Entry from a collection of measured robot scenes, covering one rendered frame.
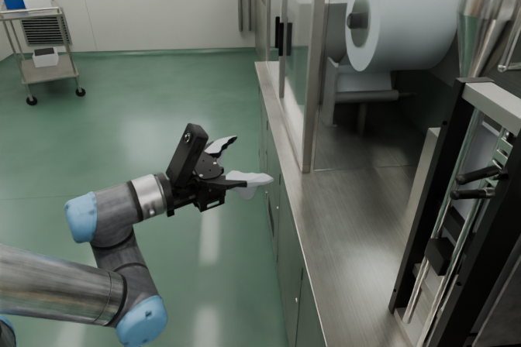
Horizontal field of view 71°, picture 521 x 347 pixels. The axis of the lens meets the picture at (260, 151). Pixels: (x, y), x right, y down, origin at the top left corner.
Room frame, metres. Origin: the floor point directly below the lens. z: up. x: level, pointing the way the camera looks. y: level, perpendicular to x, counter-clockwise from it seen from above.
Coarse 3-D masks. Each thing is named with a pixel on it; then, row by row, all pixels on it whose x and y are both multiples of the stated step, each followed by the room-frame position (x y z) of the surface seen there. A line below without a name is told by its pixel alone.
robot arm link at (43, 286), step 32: (0, 256) 0.29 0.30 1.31; (32, 256) 0.32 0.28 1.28; (0, 288) 0.27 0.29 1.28; (32, 288) 0.28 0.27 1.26; (64, 288) 0.30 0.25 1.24; (96, 288) 0.33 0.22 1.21; (128, 288) 0.35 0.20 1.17; (64, 320) 0.29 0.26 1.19; (96, 320) 0.31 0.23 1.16; (128, 320) 0.32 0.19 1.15; (160, 320) 0.33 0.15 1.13
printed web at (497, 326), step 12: (516, 264) 0.42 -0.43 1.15; (516, 276) 0.42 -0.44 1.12; (504, 288) 0.42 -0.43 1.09; (516, 288) 0.42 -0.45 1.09; (504, 300) 0.42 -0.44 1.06; (516, 300) 0.42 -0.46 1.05; (492, 312) 0.42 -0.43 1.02; (504, 312) 0.42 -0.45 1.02; (516, 312) 0.42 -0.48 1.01; (492, 324) 0.42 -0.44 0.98; (504, 324) 0.42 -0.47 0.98; (516, 324) 0.42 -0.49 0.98; (480, 336) 0.42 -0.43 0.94; (492, 336) 0.42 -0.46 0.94; (504, 336) 0.42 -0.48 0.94; (516, 336) 0.43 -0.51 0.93
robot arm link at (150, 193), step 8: (144, 176) 0.53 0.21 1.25; (152, 176) 0.53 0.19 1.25; (136, 184) 0.50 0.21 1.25; (144, 184) 0.50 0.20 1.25; (152, 184) 0.51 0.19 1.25; (136, 192) 0.49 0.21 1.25; (144, 192) 0.49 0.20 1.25; (152, 192) 0.49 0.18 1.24; (160, 192) 0.50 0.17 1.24; (144, 200) 0.48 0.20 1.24; (152, 200) 0.49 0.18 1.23; (160, 200) 0.49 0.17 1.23; (144, 208) 0.47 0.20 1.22; (152, 208) 0.48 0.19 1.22; (160, 208) 0.49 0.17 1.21; (144, 216) 0.47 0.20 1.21; (152, 216) 0.49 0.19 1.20
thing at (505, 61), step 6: (516, 18) 0.65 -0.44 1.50; (516, 24) 0.64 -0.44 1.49; (516, 30) 0.64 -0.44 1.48; (510, 36) 0.65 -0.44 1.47; (516, 36) 0.64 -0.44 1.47; (510, 42) 0.64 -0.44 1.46; (516, 42) 0.64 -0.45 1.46; (510, 48) 0.64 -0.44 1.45; (504, 54) 0.65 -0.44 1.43; (510, 54) 0.64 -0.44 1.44; (504, 60) 0.64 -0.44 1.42; (510, 60) 0.64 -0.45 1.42; (504, 66) 0.64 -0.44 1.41
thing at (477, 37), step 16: (464, 16) 0.81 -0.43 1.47; (464, 32) 0.81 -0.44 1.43; (480, 32) 0.78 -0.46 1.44; (496, 32) 0.76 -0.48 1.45; (464, 48) 0.81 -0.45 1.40; (480, 48) 0.78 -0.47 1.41; (496, 48) 0.77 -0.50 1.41; (464, 64) 0.81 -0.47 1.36; (480, 64) 0.79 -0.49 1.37; (432, 128) 0.86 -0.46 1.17; (432, 144) 0.83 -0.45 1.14; (416, 176) 0.86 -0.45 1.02; (416, 192) 0.84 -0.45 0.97; (416, 208) 0.81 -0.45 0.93
